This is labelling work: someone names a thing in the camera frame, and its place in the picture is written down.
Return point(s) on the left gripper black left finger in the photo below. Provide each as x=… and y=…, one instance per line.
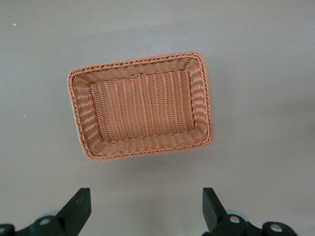
x=71, y=216

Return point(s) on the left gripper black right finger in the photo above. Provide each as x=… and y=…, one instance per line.
x=216, y=221

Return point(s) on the brown wicker basket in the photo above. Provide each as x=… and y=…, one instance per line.
x=142, y=108

